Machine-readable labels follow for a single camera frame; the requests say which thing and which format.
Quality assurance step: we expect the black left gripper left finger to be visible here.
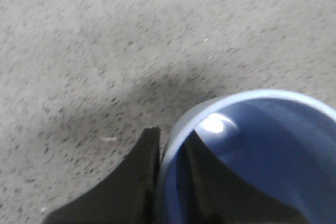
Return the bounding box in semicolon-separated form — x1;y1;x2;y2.
43;127;160;223

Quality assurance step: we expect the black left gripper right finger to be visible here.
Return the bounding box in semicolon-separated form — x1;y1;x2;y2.
181;131;308;223

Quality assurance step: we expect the blue plastic cup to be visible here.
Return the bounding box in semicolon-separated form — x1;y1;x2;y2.
154;90;335;223

